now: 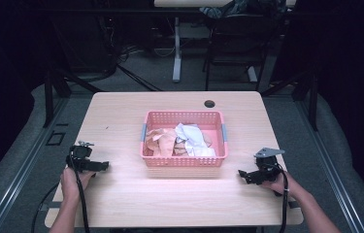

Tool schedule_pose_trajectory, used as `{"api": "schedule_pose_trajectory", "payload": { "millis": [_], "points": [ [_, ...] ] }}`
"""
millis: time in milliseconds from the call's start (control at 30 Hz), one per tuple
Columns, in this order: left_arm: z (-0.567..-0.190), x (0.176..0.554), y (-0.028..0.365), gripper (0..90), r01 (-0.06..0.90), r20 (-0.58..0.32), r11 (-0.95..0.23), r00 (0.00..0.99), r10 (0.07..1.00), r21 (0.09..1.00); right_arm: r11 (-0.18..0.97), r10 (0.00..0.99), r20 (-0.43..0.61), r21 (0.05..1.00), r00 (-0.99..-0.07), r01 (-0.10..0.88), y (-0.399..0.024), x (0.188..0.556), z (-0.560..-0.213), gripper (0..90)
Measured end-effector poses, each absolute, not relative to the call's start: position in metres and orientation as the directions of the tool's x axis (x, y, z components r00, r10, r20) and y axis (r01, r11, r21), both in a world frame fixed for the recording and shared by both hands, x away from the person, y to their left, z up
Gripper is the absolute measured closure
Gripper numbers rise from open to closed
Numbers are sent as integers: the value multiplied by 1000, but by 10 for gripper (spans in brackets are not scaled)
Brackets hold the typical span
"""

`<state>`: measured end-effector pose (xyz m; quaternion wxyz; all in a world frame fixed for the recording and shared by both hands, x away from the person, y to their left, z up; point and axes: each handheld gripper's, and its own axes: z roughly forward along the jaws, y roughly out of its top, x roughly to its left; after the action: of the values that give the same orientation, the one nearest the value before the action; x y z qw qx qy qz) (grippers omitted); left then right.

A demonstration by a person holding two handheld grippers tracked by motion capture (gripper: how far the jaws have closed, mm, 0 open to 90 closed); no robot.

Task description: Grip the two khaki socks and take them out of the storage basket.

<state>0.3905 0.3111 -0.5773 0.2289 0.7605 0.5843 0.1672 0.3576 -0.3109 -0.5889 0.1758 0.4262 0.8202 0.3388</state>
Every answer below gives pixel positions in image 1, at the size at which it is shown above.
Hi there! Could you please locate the white desk leg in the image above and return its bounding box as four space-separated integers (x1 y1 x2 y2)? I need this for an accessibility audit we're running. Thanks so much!
171 16 183 83

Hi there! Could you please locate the black metal stand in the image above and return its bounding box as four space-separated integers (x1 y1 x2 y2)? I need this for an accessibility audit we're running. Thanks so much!
260 69 320 132
42 69 104 128

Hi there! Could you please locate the beige crumpled cloth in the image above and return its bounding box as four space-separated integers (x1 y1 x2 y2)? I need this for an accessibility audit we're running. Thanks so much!
145 127 215 157

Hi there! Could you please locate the person's left hand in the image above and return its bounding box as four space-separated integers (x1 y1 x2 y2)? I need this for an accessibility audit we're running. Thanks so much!
59 167 97 202

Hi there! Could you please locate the thin black cable loop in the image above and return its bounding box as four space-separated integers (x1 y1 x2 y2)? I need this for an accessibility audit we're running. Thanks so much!
31 182 61 233

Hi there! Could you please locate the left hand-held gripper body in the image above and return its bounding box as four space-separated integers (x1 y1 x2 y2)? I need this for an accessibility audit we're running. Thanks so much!
67 140 97 173

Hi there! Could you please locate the white crumpled cloth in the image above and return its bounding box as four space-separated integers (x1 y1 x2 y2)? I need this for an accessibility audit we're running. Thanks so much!
173 122 217 158

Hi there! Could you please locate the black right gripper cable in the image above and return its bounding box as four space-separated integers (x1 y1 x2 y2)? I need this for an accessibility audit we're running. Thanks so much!
265 162 290 233

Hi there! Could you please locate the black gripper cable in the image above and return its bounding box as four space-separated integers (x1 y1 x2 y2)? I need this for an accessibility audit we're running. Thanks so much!
66 154 91 233
265 162 290 233

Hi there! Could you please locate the black floor cable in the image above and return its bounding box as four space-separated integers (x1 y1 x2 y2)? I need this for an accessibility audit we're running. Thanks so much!
116 63 163 92

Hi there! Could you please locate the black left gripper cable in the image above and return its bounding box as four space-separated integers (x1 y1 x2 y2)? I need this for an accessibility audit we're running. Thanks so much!
66 154 91 233

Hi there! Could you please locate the person's right hand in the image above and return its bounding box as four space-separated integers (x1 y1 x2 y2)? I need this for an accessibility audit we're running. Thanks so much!
261 172 302 199

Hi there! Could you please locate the dark patterned cloth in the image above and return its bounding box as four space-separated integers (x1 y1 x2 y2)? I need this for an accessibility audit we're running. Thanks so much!
198 0 258 19

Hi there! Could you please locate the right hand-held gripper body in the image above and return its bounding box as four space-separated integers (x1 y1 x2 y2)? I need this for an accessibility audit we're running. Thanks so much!
252 147 286 186

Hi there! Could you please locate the pink perforated plastic basket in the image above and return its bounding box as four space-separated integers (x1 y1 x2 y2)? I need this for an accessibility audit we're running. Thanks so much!
139 110 229 169

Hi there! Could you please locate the black chair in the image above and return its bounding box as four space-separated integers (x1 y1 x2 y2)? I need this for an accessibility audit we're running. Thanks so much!
202 13 272 91

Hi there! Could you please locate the white desk top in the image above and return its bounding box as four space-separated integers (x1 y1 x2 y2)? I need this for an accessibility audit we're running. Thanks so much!
153 0 236 9

